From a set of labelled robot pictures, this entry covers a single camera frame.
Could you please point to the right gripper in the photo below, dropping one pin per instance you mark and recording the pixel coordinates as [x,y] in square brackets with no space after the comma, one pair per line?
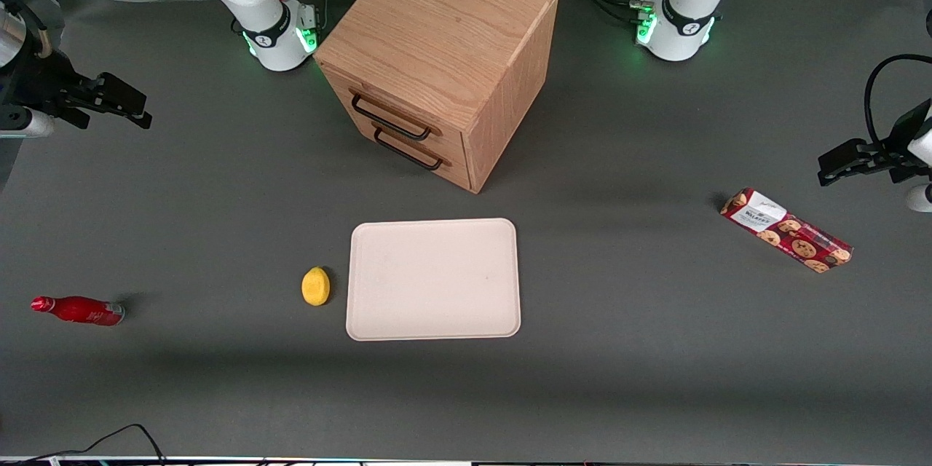
[40,83]

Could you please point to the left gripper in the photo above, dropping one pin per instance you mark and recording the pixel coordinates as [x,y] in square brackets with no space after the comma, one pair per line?
[895,148]

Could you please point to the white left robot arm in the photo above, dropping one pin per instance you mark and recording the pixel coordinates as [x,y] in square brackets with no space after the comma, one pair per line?
[684,22]

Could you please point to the oak wooden drawer cabinet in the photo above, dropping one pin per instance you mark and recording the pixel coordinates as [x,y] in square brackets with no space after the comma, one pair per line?
[444,22]

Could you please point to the wooden drawer front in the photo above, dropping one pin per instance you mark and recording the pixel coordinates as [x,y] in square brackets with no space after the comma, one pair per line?
[451,142]
[455,171]

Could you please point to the red cookie box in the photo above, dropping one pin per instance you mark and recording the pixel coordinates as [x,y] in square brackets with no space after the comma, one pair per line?
[786,230]

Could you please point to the red soda bottle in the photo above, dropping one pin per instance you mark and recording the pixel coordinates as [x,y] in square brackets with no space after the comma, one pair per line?
[80,310]

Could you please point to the yellow lemon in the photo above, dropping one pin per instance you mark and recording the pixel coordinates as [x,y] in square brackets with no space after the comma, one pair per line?
[315,286]

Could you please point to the beige rectangular tray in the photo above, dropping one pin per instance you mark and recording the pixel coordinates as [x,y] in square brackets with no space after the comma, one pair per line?
[433,279]

